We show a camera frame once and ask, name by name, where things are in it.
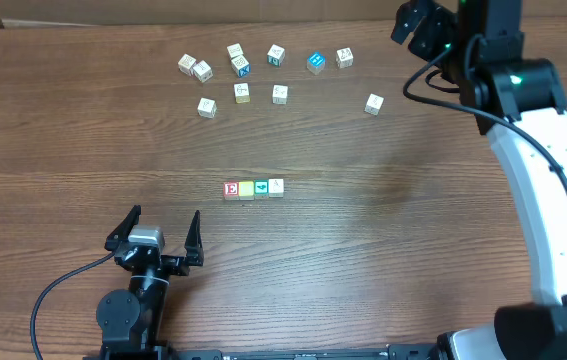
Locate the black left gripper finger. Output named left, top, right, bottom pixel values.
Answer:
left=104, top=205, right=141, bottom=251
left=184, top=210, right=204, bottom=267

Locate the red letter E block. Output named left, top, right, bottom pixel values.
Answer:
left=223, top=181, right=239, bottom=201

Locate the yellow-topped wooden block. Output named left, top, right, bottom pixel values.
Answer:
left=238, top=181, right=255, bottom=200

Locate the green number 4 block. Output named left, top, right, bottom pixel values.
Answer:
left=254, top=179, right=269, bottom=199

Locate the yellow-sided anchor block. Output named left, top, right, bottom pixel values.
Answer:
left=364, top=94, right=384, bottom=116

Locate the blue-sided wooden block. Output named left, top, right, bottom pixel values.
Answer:
left=268, top=178, right=285, bottom=198

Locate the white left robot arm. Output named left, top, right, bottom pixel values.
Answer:
left=96, top=205, right=204, bottom=359

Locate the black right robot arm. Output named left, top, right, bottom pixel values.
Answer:
left=388, top=0, right=567, bottom=359

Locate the plain hourglass picture block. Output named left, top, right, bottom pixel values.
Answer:
left=336, top=48, right=354, bottom=69

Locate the light blue topped block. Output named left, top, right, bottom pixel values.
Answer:
left=306, top=52, right=326, bottom=75

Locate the yellow letter C block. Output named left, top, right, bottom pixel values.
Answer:
left=197, top=98, right=217, bottom=118

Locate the green-sided picture block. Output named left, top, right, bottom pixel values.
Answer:
left=267, top=44, right=285, bottom=67

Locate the green letter E block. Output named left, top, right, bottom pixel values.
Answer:
left=272, top=84, right=288, bottom=105

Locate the yellow-framed picture block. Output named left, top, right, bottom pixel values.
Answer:
left=233, top=83, right=250, bottom=104

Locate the red car picture block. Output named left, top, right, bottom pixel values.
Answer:
left=192, top=60, right=213, bottom=83

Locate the red-sided wooden block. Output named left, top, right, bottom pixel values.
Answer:
left=178, top=54, right=197, bottom=76

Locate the blue letter X block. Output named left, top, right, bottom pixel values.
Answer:
left=231, top=55, right=251, bottom=78

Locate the plain wooden block behind X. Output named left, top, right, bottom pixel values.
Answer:
left=227, top=43, right=243, bottom=59

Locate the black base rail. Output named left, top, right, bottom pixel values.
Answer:
left=84, top=344, right=447, bottom=360

